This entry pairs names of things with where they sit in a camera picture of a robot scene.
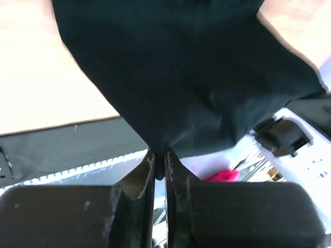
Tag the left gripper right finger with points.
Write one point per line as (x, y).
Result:
(237, 214)

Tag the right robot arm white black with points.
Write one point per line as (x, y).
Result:
(297, 141)

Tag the black t shirt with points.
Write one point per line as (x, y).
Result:
(194, 76)

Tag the bright red t shirt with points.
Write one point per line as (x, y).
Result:
(226, 175)

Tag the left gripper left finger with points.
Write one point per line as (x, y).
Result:
(82, 215)

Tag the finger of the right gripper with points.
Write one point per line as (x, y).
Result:
(315, 111)

